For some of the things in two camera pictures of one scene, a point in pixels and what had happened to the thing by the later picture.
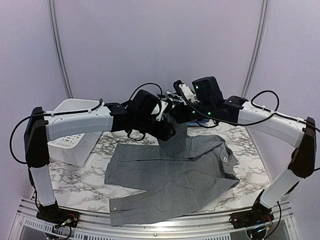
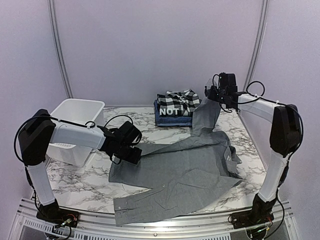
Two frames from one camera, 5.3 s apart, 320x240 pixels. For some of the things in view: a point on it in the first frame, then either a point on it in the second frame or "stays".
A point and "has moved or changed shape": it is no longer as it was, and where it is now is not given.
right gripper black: [181, 117] -> [211, 95]
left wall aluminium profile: [59, 50] stays
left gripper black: [163, 132] -> [134, 158]
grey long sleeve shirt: [173, 177] has moved or changed shape
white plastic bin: [75, 150] stays
